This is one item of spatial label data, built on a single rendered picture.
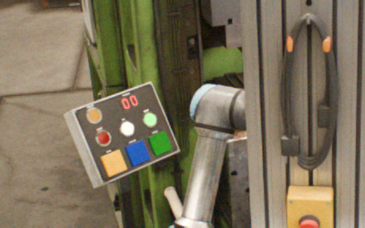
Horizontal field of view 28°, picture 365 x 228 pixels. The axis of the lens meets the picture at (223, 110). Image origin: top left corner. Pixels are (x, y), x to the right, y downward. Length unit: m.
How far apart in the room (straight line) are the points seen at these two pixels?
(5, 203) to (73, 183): 0.41
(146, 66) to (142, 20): 0.19
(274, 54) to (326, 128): 0.18
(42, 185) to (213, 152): 2.66
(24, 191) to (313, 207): 3.32
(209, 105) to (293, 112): 0.69
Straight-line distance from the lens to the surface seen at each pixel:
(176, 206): 3.00
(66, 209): 4.35
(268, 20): 1.34
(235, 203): 3.01
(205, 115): 2.07
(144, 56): 2.87
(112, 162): 2.58
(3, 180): 4.79
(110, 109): 2.63
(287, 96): 1.36
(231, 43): 2.79
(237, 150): 2.90
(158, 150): 2.67
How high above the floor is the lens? 2.21
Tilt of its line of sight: 24 degrees down
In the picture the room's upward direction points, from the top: 4 degrees counter-clockwise
